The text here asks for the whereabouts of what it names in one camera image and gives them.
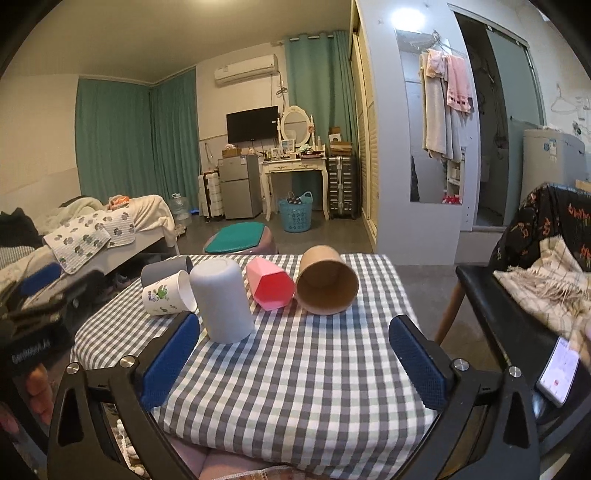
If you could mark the bed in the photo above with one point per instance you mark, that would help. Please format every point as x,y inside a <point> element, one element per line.
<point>147,221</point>

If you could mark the white towel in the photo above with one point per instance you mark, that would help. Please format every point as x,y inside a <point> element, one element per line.
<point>434,110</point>

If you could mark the pink faceted cup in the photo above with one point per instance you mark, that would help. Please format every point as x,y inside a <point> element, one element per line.
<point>268,286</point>

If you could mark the dark grey cup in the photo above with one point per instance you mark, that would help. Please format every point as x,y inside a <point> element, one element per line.
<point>161,272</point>

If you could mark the smartphone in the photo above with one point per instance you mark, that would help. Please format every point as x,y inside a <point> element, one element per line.
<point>558,371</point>

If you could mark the cardboard box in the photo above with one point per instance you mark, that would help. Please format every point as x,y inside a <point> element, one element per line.
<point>340,143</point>

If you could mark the dark suitcase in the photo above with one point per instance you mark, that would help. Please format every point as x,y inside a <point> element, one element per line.
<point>342,187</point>

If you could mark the green seat cushion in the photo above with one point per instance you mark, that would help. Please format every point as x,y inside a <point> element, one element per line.
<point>235,237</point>

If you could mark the pink cloth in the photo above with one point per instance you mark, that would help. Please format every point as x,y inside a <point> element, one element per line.
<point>212,461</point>

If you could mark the cream plaid scarf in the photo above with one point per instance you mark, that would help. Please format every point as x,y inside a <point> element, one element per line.
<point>549,281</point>

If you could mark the brown paper cup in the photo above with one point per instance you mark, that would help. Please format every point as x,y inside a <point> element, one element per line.
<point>328,288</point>

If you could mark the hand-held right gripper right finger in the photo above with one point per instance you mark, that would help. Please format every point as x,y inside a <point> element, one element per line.
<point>420,369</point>

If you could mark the clear water jug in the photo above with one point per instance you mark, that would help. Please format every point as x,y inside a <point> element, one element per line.
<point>181,210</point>

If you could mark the light grey cup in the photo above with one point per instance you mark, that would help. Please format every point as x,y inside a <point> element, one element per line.
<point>221,300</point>

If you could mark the white cup with green print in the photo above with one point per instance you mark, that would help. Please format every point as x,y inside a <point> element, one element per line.
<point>161,295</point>

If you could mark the grey mini fridge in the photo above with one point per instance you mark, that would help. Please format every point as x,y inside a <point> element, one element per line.
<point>240,184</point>

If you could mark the grey checked tablecloth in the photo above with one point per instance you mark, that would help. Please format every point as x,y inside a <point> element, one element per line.
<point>295,369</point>

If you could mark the black chair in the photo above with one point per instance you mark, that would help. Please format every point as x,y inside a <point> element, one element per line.
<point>489,300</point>

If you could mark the white suitcase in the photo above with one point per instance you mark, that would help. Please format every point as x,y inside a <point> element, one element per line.
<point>210,196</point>

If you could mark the oval vanity mirror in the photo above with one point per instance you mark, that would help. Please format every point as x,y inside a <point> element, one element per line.
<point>295,122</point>

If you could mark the black clothes pile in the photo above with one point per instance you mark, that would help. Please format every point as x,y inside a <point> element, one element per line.
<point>18,228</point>

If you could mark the white air conditioner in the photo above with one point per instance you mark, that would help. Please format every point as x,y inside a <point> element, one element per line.
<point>247,69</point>

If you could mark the leaf printed blanket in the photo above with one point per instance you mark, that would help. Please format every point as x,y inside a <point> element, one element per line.
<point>87,237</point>

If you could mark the black patterned garment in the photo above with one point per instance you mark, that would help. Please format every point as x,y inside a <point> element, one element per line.
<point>545,212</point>

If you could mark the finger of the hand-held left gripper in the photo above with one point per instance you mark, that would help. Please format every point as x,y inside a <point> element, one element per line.
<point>74,293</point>
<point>41,279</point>

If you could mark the green curtain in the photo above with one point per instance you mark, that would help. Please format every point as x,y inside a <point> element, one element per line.
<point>124,143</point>
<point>318,83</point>

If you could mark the white washing machine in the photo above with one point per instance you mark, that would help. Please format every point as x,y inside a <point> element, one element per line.
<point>551,161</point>

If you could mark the person's left hand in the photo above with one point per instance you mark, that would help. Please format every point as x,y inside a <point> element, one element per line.
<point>40,392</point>

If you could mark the green cushioned stool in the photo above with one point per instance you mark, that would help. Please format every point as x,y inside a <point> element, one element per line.
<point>270,244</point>

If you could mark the pink towel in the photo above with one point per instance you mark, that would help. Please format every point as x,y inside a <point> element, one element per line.
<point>458,85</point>

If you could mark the blue laundry basket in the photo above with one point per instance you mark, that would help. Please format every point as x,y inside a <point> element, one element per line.
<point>295,217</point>

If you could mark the white dressing table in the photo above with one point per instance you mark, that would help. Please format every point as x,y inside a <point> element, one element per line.
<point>295,166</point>

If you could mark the cream blanket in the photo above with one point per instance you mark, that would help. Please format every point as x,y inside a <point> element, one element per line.
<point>147,212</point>

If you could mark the louvred wardrobe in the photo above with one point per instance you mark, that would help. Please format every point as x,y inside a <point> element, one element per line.
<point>367,138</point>

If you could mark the black television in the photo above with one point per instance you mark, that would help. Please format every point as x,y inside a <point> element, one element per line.
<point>252,123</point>

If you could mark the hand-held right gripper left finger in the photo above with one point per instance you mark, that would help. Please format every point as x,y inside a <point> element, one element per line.
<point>171,360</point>

